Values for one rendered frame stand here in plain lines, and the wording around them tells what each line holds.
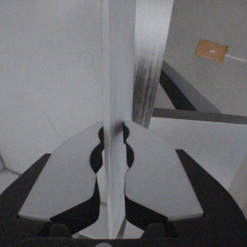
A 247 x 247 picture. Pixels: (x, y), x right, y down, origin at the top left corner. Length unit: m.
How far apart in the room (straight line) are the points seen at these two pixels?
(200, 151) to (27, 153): 0.27
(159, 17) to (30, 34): 0.16
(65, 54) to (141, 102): 0.15
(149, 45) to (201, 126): 0.15
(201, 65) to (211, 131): 0.89
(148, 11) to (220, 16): 0.97
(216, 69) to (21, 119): 1.14
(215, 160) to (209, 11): 0.94
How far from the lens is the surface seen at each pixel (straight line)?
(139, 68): 0.27
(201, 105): 0.46
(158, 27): 0.27
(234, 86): 1.34
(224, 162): 0.40
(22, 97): 0.22
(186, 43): 1.15
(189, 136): 0.33
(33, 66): 0.20
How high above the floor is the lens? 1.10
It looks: 62 degrees down
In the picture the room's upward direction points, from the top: 180 degrees counter-clockwise
